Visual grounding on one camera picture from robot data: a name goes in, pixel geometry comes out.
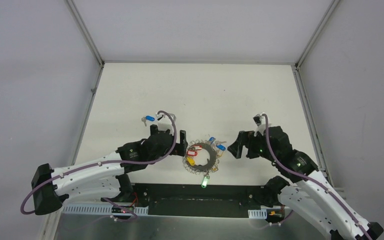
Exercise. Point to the blue tag key lower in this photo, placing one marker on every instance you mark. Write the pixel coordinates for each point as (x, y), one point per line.
(220, 145)

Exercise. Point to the red key tag lower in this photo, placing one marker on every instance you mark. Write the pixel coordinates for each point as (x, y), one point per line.
(192, 153)

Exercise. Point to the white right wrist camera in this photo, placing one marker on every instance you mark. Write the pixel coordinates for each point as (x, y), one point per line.
(262, 122)

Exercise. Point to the white cable duct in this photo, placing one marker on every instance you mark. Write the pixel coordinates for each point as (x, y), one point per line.
(257, 214)
(93, 209)

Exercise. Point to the red key tag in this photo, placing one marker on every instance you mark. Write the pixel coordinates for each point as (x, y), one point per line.
(196, 148)
(192, 153)

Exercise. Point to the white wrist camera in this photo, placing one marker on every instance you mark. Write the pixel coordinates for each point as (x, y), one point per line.
(262, 122)
(163, 122)

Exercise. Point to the left white cable duct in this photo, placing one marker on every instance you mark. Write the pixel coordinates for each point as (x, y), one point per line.
(93, 209)

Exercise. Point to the red key tag upper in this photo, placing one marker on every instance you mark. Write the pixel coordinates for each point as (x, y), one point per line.
(196, 148)

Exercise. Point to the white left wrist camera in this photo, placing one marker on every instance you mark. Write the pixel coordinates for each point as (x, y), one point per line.
(163, 122)

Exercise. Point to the green key tag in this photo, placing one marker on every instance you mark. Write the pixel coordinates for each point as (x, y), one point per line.
(205, 181)

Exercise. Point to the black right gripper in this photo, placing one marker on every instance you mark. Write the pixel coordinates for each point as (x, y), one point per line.
(244, 138)

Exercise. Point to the black mounting base plate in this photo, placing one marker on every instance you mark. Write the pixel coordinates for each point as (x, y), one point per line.
(188, 200)

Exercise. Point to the loose blue tag key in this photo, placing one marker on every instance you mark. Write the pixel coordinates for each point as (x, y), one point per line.
(147, 118)

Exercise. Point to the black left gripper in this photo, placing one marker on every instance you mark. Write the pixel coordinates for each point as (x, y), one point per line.
(171, 140)

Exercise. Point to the blue tag key upper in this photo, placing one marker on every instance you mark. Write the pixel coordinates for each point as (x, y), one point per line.
(211, 140)

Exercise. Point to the right white cable duct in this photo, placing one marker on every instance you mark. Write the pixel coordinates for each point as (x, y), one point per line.
(257, 214)

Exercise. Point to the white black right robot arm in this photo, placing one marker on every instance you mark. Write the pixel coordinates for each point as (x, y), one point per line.
(302, 187)

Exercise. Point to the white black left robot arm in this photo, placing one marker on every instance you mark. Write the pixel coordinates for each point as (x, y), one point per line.
(105, 177)

